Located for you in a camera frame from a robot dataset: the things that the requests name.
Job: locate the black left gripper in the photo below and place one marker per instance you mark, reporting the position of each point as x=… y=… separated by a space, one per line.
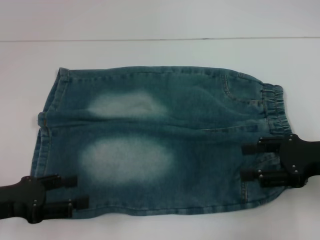
x=25 y=197

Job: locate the blue denim shorts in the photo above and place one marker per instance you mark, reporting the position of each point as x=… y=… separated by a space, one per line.
x=150 y=135

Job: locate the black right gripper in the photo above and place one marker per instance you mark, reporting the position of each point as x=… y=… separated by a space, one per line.
x=302 y=160

